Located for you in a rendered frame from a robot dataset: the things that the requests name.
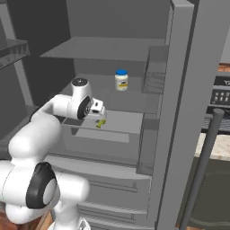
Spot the grey freezer drawer front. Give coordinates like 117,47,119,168
48,155,153,214
75,200,151,230

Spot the grey fridge door with shelf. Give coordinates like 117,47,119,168
0,0,76,151

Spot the small yellow food item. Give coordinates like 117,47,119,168
95,119,107,130

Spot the clear fridge drawer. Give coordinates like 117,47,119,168
57,109,146,165

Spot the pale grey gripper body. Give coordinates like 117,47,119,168
90,107,108,121

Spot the grey fridge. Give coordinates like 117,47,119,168
38,0,181,230

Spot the white jar with blue lid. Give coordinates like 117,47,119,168
114,69,129,92

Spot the glass fridge shelf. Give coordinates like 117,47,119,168
40,36,169,63
59,73,164,115

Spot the clear door bin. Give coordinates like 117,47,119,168
136,111,164,176
140,45,171,94

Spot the dark cupboard front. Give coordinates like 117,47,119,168
179,156,230,230

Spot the grey fridge door handle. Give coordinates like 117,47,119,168
179,108,226,230

